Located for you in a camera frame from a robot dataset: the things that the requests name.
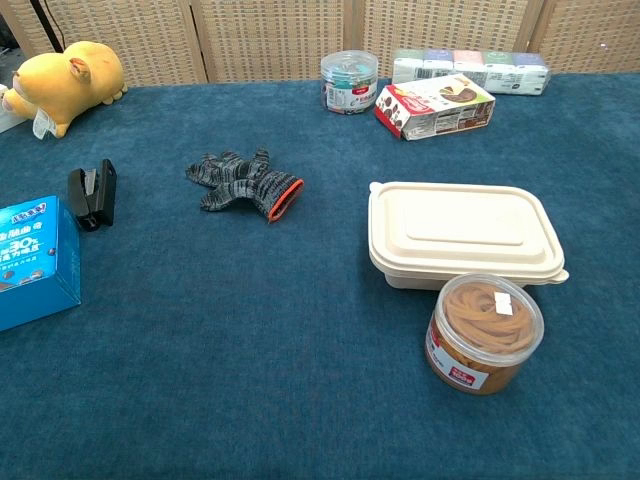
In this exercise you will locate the grey knit glove orange cuff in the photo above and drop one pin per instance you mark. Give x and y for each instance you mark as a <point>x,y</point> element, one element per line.
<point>240,180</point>

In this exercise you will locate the blue table cloth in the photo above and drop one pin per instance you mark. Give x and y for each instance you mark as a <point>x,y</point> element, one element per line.
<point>300,325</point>

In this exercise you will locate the beige lidded lunch box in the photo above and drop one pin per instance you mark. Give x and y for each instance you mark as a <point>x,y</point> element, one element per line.
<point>460,225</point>

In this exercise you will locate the clear jar of binder clips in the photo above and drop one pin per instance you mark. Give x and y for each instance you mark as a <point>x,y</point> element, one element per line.
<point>349,85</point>

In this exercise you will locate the red white cookie box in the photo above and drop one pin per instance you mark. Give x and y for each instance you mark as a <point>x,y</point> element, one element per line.
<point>440,107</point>

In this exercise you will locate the clear jar of rubber bands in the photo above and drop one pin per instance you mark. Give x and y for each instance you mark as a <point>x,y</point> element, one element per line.
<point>480,340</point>

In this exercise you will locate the woven folding screen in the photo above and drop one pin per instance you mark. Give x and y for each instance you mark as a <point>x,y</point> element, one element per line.
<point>270,35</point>

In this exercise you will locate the black stapler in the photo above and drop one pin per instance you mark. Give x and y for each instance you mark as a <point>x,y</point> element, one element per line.
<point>100,195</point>

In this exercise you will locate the multicolour tissue pack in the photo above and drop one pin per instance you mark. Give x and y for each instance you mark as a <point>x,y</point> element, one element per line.
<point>500,70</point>

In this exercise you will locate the yellow plush toy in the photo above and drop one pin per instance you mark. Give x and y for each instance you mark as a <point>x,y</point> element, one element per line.
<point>85,85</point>

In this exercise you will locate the blue cookie box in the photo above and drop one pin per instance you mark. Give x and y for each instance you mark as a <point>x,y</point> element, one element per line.
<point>35,260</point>

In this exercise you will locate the black tripod stand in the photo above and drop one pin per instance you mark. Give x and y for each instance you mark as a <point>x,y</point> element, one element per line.
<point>47,25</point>

